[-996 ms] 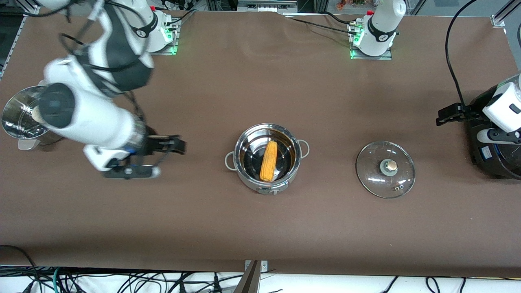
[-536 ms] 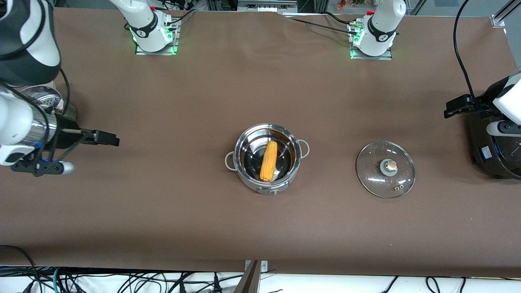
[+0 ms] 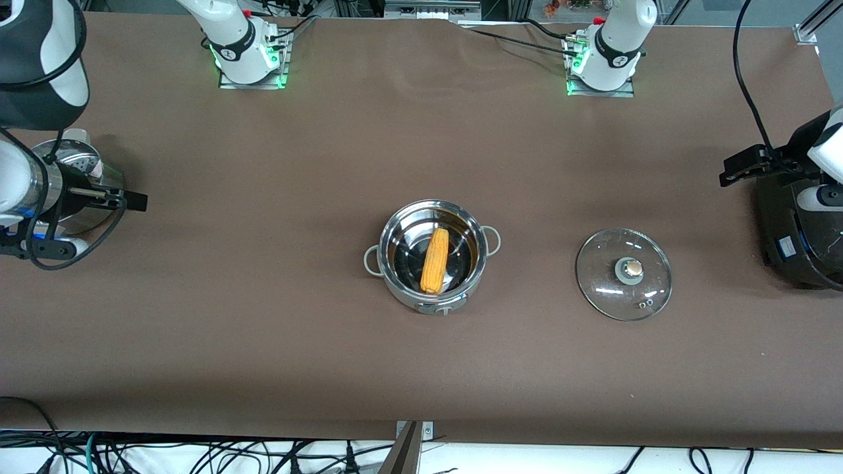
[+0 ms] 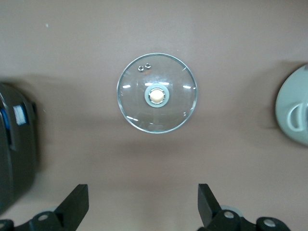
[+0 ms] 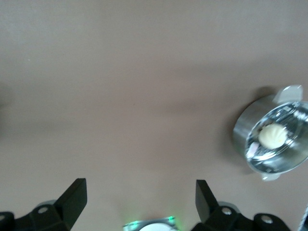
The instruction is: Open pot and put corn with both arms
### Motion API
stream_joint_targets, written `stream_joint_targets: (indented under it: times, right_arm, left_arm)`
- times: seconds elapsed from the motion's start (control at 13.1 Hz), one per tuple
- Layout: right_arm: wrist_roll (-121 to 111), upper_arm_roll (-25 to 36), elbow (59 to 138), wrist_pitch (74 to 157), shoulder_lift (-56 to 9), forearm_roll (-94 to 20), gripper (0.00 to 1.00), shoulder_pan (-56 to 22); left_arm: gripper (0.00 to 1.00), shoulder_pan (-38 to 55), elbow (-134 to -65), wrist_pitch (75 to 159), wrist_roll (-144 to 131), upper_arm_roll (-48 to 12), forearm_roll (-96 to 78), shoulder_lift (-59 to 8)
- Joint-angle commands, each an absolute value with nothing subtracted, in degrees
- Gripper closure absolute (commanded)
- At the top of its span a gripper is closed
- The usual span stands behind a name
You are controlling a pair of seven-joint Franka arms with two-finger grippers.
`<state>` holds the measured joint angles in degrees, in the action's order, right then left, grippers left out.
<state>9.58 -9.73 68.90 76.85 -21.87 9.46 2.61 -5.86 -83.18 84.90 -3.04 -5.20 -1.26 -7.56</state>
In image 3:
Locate glass pot lid with knob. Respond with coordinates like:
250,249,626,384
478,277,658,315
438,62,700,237
576,228,673,322

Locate yellow corn cob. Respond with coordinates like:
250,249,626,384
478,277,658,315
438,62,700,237
420,228,450,295

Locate steel steamer pot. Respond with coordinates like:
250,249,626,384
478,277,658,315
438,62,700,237
30,128,126,238

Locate black rice cooker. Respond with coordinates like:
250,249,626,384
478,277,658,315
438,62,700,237
754,132,843,292

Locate aluminium corner profile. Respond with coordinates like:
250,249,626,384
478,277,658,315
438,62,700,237
794,0,843,45

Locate brown table cover sheet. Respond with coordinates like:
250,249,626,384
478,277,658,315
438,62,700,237
0,12,843,450

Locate grey metal box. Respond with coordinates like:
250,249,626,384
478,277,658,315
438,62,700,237
384,0,485,20

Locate aluminium profile bar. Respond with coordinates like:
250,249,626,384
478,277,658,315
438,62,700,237
377,421,423,474

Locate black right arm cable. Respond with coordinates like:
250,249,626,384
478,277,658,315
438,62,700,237
0,0,130,271

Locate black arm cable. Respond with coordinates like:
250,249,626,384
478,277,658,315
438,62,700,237
0,0,130,271
732,0,778,155

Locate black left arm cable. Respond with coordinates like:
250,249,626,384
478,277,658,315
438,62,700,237
732,0,778,155

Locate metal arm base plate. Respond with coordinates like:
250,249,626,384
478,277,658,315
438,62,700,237
219,30,291,90
565,34,636,98

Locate thick black floor cable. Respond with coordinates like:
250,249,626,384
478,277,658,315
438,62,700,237
0,395,67,474

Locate steel cooking pot with handles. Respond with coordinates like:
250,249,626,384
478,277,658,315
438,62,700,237
362,199,501,315

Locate black base power cable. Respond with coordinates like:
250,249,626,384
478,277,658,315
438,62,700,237
461,20,582,60

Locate small metal table bracket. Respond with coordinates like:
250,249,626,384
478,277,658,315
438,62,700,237
395,420,435,440

